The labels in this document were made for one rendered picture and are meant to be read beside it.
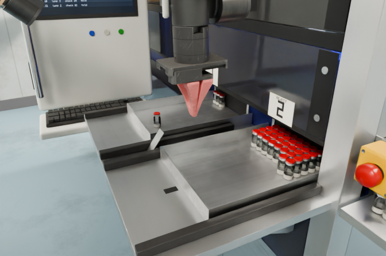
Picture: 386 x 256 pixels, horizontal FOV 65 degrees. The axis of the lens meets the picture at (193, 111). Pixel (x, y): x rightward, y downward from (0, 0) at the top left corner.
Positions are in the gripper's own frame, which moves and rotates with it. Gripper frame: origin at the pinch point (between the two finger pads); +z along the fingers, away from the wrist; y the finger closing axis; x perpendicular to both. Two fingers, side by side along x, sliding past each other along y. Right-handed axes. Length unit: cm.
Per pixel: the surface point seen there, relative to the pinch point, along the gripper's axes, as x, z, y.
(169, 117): 43.1, 21.2, 11.1
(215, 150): 17.7, 21.1, 14.6
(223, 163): 11.1, 21.1, 13.2
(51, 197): 142, 108, -38
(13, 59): 333, 53, -59
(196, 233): -8.1, 19.1, -3.7
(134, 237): -2.7, 20.5, -13.4
